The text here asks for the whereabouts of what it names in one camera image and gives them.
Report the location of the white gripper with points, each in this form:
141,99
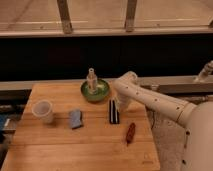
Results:
122,102

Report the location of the black striped eraser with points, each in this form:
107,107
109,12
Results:
113,113

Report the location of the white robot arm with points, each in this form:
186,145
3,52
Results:
197,120

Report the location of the green bowl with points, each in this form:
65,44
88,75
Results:
102,92

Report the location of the red brown toy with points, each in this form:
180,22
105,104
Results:
130,133

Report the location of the clear glass bottle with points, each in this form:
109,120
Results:
92,81

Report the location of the blue grey cloth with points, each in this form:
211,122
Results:
75,119

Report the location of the white plastic cup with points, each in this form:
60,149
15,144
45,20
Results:
43,110

